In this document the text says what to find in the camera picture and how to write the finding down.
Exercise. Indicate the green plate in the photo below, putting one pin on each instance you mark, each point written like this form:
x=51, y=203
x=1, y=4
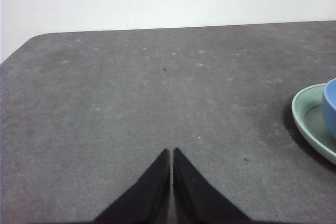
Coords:
x=307, y=113

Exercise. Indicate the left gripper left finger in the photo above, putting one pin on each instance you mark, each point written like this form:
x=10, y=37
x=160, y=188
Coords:
x=147, y=197

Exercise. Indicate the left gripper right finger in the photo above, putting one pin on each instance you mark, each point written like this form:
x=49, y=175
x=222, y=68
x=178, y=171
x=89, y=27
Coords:
x=194, y=200

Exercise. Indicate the blue bowl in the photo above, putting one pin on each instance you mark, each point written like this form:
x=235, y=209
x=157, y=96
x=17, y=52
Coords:
x=331, y=108

